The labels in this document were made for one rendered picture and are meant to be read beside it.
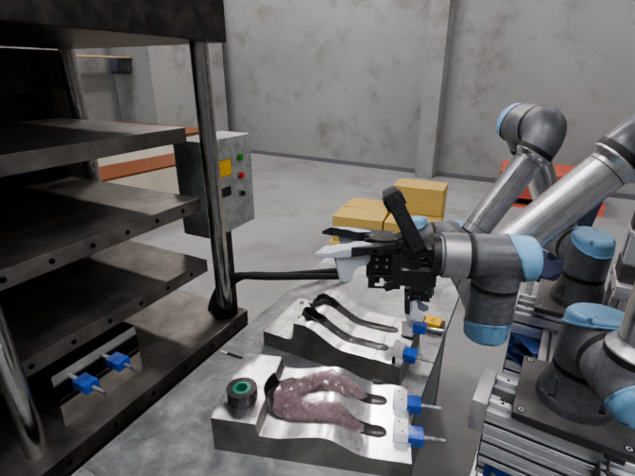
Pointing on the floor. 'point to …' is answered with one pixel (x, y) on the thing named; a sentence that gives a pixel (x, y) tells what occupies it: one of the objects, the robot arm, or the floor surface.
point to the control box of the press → (241, 201)
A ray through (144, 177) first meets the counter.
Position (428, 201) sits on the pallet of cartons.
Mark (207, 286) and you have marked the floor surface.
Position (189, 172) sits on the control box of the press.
